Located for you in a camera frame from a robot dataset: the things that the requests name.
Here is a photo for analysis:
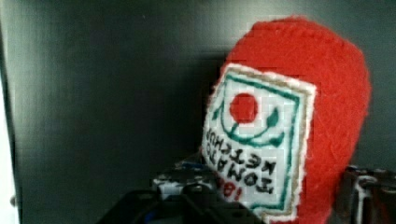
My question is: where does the red felt ketchup bottle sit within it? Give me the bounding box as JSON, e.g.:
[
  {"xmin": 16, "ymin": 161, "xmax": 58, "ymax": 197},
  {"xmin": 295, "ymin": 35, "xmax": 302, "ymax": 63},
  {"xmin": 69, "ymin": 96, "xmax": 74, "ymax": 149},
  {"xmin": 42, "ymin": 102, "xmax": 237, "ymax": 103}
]
[{"xmin": 201, "ymin": 17, "xmax": 371, "ymax": 224}]

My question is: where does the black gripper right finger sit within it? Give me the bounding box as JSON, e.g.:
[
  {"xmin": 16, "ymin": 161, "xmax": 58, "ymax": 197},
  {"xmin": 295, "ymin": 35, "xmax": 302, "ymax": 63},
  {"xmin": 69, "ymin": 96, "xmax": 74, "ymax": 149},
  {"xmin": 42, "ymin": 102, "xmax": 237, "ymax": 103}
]
[{"xmin": 333, "ymin": 165, "xmax": 396, "ymax": 224}]

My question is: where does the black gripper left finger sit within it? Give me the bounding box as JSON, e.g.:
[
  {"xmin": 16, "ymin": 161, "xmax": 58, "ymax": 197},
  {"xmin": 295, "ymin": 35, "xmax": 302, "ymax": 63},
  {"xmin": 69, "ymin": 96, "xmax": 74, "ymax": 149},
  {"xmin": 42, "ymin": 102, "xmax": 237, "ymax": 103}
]
[{"xmin": 97, "ymin": 161, "xmax": 264, "ymax": 224}]

